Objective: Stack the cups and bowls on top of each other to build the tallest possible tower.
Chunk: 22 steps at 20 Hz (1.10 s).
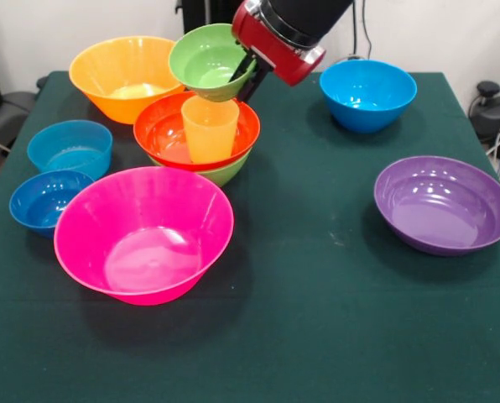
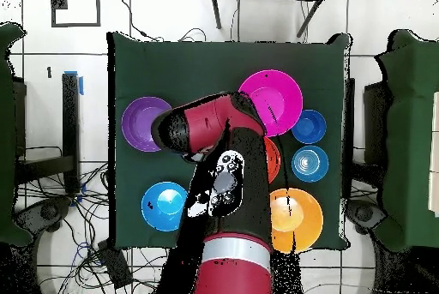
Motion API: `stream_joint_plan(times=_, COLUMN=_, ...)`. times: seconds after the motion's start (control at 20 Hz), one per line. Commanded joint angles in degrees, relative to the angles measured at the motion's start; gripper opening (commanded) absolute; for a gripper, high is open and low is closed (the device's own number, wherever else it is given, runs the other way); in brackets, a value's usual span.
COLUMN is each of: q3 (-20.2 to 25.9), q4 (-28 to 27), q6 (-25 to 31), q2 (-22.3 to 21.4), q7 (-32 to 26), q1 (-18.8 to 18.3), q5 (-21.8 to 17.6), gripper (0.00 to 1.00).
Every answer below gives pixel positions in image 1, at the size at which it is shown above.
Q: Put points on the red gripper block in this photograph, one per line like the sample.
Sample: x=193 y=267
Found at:
x=275 y=48

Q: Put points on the small green ribbed bowl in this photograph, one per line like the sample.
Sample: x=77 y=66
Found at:
x=199 y=54

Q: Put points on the yellow plastic cup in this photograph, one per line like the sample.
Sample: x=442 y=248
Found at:
x=210 y=134

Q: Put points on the red plastic bowl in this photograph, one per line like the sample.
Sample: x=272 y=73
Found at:
x=162 y=142

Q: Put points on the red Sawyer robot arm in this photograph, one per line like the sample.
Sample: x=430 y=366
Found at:
x=308 y=14

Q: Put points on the large green plastic bowl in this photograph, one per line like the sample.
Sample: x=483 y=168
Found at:
x=225 y=173

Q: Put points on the bright blue plastic bowl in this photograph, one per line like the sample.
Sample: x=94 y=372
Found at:
x=371 y=96

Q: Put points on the orange plastic bowl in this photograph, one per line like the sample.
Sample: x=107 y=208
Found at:
x=107 y=71

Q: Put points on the pink plastic bowl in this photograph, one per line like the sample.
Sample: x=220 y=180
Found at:
x=145 y=235

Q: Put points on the translucent teal plastic bowl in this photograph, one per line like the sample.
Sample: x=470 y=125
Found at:
x=65 y=147

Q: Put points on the purple plastic bowl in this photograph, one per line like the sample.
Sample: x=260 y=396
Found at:
x=443 y=201

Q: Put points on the small dark blue bowl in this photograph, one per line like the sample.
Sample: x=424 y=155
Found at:
x=40 y=201

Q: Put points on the dark green table cloth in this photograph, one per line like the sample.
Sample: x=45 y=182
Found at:
x=317 y=327

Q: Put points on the black pedestal foot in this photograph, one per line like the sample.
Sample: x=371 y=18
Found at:
x=491 y=109
x=6 y=113

